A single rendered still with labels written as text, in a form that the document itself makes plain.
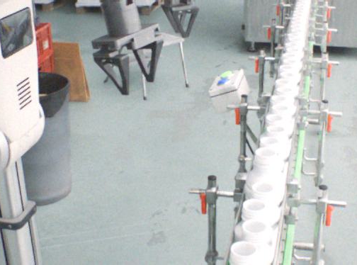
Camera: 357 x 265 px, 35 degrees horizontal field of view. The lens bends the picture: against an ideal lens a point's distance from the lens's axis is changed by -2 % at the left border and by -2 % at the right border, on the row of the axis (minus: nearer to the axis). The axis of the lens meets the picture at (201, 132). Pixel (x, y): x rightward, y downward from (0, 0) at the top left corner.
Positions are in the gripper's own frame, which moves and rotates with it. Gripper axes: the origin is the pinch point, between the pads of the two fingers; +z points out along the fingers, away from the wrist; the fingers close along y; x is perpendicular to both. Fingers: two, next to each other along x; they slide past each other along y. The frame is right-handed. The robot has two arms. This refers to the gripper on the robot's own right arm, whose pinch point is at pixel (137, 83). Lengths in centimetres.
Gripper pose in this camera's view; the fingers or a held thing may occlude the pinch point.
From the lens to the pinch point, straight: 99.5
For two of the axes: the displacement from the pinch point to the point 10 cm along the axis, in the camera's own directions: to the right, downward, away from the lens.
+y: 6.1, -4.0, 6.8
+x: -7.7, -0.9, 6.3
